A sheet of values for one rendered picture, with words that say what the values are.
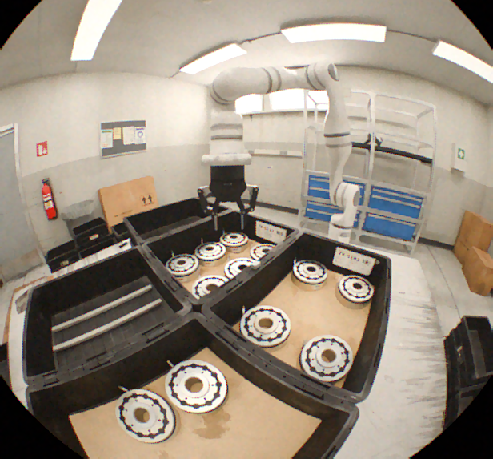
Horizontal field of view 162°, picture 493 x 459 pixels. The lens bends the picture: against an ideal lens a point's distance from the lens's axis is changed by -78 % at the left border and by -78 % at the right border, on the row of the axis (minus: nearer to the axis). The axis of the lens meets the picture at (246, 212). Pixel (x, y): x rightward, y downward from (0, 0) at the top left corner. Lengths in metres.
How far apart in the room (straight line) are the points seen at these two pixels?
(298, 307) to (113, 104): 3.36
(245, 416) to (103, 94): 3.48
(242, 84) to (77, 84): 3.16
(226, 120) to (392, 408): 0.78
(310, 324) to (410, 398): 0.41
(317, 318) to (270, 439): 0.28
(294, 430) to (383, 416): 0.28
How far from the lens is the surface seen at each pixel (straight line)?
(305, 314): 0.44
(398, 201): 2.30
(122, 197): 3.08
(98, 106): 3.28
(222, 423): 0.35
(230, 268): 0.50
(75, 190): 3.11
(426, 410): 0.67
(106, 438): 0.42
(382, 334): 0.34
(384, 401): 0.58
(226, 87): 0.36
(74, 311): 0.60
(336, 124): 0.56
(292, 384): 0.26
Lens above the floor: 1.17
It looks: 21 degrees down
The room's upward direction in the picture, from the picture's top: straight up
